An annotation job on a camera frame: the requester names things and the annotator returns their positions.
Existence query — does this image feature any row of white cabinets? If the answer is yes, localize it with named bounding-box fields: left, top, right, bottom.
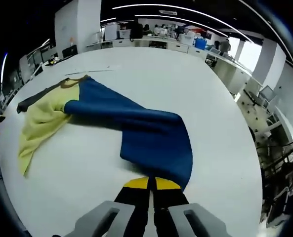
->
left=85, top=36, right=254, bottom=96

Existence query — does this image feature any blue container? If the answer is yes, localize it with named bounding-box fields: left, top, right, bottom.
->
left=194, top=38, right=208, bottom=49

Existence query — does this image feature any white desk lamp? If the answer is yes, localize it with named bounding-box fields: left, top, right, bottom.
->
left=27, top=63, right=47, bottom=82

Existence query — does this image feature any white appliance box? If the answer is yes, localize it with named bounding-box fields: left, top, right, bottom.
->
left=104, top=23, right=120, bottom=40

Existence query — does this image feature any white tall cabinet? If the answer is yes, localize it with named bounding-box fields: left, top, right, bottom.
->
left=19, top=54, right=30, bottom=83

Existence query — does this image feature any white square pillar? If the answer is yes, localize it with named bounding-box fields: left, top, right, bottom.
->
left=54, top=0, right=101, bottom=54

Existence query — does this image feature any yellow blue grey garment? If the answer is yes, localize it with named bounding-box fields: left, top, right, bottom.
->
left=16, top=75, right=194, bottom=192

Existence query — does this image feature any white template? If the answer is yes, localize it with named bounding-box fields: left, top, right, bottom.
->
left=64, top=70, right=114, bottom=76

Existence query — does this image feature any black equipment stack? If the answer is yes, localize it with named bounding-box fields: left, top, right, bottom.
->
left=261, top=158, right=293, bottom=224

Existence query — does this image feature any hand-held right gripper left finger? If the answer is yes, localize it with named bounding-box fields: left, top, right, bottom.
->
left=64, top=176, right=152, bottom=237

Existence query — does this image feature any grey metal chair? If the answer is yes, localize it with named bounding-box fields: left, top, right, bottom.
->
left=257, top=85, right=277, bottom=107

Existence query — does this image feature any black monitor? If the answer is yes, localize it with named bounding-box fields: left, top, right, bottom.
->
left=62, top=45, right=78, bottom=59

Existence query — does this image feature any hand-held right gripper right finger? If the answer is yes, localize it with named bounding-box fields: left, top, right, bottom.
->
left=150, top=176, right=236, bottom=237

